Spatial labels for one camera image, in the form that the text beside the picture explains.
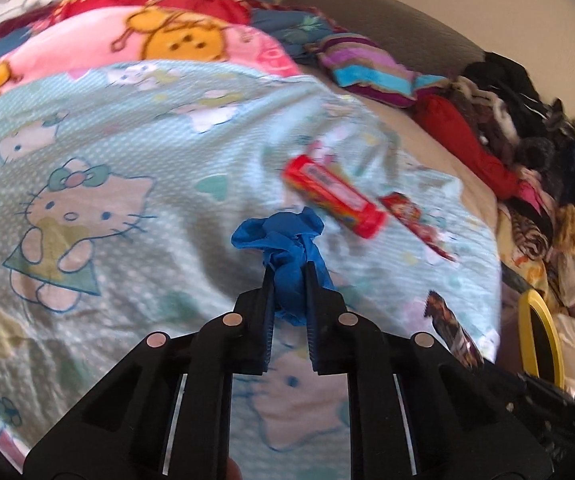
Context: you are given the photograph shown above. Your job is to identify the grey upholstered headboard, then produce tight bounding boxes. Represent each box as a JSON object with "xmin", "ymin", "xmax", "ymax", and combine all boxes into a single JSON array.
[{"xmin": 281, "ymin": 0, "xmax": 485, "ymax": 77}]

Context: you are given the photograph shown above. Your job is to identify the blue glove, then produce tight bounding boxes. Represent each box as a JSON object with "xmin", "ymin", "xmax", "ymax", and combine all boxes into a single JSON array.
[{"xmin": 231, "ymin": 207, "xmax": 335, "ymax": 326}]

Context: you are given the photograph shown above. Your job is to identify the red cylindrical snack tube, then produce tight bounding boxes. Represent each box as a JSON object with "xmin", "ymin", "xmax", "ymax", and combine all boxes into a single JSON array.
[{"xmin": 282, "ymin": 155, "xmax": 387, "ymax": 240}]

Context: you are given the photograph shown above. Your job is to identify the pile of mixed clothes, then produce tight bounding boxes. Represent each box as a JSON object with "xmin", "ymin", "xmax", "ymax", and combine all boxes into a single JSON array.
[{"xmin": 444, "ymin": 52, "xmax": 575, "ymax": 318}]

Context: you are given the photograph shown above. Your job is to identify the light blue Hello Kitty sheet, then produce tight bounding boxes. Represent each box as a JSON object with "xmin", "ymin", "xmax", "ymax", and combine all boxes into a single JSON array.
[{"xmin": 0, "ymin": 62, "xmax": 500, "ymax": 467}]

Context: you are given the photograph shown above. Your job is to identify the black foil snack wrapper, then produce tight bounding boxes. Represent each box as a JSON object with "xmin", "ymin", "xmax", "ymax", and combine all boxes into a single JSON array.
[{"xmin": 424, "ymin": 290, "xmax": 484, "ymax": 368}]

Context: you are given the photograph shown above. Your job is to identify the red floral quilt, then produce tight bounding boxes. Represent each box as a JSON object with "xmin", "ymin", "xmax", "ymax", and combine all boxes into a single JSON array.
[{"xmin": 0, "ymin": 0, "xmax": 250, "ymax": 39}]

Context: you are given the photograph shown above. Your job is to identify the purple striped pillow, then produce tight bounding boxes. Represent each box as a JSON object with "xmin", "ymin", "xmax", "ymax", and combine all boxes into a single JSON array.
[{"xmin": 307, "ymin": 32, "xmax": 450, "ymax": 108}]

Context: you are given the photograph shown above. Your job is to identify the red candy wrapper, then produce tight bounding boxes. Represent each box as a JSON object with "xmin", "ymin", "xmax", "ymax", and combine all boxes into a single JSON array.
[{"xmin": 379, "ymin": 192, "xmax": 455, "ymax": 262}]

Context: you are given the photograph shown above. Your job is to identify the pink cartoon bear blanket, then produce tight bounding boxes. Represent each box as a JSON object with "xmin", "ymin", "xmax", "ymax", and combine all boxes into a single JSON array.
[{"xmin": 0, "ymin": 6, "xmax": 301, "ymax": 96}]

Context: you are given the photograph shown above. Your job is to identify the yellow rimmed black trash bin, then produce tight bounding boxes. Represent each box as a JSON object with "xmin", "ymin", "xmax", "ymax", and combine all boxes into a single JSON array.
[{"xmin": 517, "ymin": 289, "xmax": 564, "ymax": 389}]

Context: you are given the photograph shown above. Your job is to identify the red cushion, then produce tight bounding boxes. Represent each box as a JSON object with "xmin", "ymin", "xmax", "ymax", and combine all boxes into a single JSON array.
[{"xmin": 412, "ymin": 96, "xmax": 519, "ymax": 200}]

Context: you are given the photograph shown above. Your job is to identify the left hand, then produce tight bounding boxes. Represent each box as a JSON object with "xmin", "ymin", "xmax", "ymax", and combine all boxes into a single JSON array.
[{"xmin": 225, "ymin": 458, "xmax": 243, "ymax": 480}]

